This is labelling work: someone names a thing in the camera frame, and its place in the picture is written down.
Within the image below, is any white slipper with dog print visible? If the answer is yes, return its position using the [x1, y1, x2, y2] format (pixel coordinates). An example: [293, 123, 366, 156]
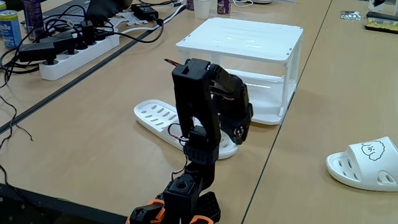
[325, 136, 398, 192]
[133, 99, 239, 160]

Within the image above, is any white two-tier shoe rack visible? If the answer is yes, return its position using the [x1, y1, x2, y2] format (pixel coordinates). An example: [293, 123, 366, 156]
[175, 17, 304, 126]

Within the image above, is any white paper cup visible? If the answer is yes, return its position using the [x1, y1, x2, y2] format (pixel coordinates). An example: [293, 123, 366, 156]
[193, 0, 211, 20]

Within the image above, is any black power supply brick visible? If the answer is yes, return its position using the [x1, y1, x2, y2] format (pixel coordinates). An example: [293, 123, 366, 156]
[130, 2, 160, 21]

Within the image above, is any silver foil wrapper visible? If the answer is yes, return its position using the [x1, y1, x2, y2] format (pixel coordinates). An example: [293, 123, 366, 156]
[340, 10, 363, 22]

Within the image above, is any black laptop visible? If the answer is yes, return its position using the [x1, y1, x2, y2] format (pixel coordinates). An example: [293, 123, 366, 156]
[43, 0, 134, 24]

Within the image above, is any black yellow box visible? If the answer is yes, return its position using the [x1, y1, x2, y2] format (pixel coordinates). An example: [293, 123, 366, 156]
[364, 11, 398, 34]

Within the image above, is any white power strip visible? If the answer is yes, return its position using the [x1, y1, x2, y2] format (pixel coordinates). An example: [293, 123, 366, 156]
[39, 32, 121, 82]

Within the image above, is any black power plug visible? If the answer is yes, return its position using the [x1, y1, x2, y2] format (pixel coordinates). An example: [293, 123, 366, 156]
[80, 20, 96, 46]

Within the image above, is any white box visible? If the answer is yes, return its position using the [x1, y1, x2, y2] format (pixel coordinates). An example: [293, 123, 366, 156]
[368, 0, 398, 13]

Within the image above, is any black power adapter brick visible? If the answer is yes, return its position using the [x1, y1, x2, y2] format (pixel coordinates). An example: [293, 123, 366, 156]
[39, 30, 77, 56]

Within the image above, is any black plug adapter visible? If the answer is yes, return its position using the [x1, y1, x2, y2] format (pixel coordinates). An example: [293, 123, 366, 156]
[17, 42, 58, 65]

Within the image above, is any tall purple drink can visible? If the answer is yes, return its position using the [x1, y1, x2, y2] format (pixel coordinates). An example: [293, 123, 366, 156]
[22, 0, 46, 41]

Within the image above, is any blue white drink can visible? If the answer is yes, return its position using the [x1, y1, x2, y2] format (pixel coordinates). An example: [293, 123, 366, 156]
[0, 9, 23, 49]

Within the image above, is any thin white cable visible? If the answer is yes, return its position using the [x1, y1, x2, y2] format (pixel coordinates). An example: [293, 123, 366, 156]
[231, 0, 254, 8]

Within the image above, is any black cable with inline connector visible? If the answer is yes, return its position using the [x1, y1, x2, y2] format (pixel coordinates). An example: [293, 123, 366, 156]
[105, 17, 165, 44]

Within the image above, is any thick white power cord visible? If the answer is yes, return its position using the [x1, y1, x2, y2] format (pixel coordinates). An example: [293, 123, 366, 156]
[119, 3, 187, 35]

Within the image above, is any white printed bracket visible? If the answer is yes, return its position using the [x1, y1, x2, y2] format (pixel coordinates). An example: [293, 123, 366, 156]
[105, 17, 125, 30]
[119, 11, 149, 27]

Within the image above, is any thin black loose cable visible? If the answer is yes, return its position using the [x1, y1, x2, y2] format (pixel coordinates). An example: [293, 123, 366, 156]
[0, 95, 34, 150]

